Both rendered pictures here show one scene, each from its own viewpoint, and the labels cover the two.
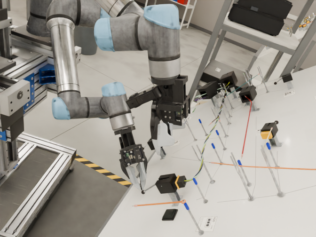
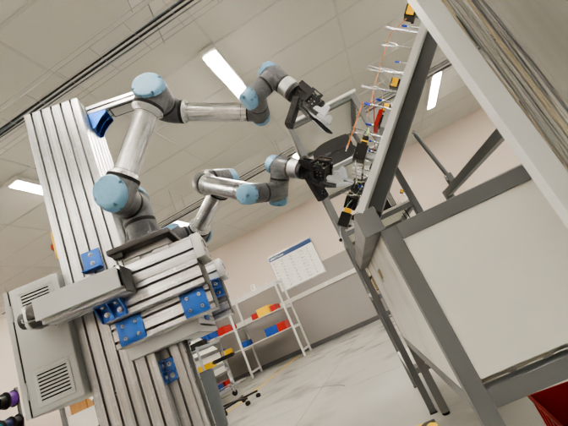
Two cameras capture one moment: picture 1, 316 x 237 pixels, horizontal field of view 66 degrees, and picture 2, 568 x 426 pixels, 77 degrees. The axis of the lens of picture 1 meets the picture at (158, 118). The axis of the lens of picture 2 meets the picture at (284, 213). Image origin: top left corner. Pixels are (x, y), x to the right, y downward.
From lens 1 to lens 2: 1.20 m
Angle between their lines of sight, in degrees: 50
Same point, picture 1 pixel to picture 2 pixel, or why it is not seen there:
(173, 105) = (308, 91)
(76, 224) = not seen: outside the picture
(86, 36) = not seen: hidden behind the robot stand
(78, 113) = (261, 187)
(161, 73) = (288, 83)
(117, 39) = (255, 87)
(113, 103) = (280, 159)
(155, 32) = (270, 70)
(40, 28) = not seen: hidden behind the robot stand
